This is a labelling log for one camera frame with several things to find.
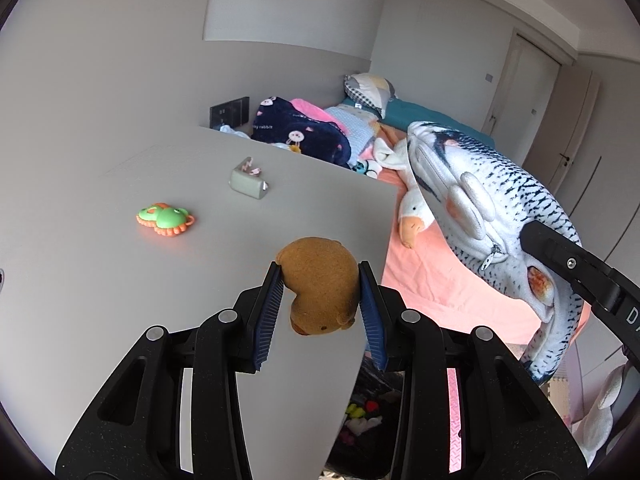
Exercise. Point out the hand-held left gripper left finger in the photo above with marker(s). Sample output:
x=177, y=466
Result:
x=265, y=320

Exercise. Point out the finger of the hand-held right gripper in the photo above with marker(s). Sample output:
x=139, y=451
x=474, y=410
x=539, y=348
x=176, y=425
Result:
x=565, y=260

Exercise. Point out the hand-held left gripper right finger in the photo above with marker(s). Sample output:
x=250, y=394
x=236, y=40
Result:
x=372, y=320

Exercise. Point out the black storage basket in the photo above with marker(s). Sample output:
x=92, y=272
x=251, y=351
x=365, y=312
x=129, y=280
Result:
x=372, y=385

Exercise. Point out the brown plush toy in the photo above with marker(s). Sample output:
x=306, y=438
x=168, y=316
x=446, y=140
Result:
x=315, y=275

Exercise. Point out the grey scaled fish plush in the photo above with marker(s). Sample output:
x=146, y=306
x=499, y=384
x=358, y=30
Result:
x=490, y=180

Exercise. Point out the person's right hand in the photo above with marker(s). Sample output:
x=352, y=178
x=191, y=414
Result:
x=600, y=410

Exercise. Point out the pink bed sheet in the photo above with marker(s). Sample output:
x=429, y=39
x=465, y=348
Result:
x=425, y=280

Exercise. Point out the small red toy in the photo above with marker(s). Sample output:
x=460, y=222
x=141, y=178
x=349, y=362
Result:
x=372, y=405

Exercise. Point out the yellow green toy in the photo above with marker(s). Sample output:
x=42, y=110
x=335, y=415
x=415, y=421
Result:
x=355, y=410

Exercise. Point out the white wardrobe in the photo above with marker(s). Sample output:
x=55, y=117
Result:
x=600, y=160

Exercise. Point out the white soft toy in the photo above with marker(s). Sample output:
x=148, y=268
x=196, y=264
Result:
x=365, y=426

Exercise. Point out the white goose plush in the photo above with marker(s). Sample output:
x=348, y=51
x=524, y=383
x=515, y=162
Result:
x=415, y=210

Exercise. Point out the pink foam floor mat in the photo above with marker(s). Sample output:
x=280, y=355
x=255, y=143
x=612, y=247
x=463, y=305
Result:
x=453, y=410

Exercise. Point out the grey holder with pink cards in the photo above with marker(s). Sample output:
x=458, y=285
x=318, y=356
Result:
x=245, y=182

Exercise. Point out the green orange crab toy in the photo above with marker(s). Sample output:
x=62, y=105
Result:
x=167, y=217

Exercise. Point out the white room door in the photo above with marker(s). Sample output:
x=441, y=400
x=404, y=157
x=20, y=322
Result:
x=535, y=95

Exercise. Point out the light blue blanket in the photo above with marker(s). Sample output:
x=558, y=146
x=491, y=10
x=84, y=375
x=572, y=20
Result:
x=357, y=130

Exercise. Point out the small white cloth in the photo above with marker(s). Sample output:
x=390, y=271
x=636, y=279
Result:
x=235, y=131

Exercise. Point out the navy printed blanket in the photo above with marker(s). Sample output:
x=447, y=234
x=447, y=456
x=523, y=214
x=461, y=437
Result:
x=285, y=125

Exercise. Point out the teal pillow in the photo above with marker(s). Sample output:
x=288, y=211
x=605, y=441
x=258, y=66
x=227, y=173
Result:
x=425, y=112

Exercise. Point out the pink blanket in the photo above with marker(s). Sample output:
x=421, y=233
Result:
x=310, y=108

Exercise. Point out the patchwork pillow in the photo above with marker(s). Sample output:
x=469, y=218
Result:
x=370, y=90

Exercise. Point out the black wall socket panel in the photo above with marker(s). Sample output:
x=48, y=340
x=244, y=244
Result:
x=230, y=110

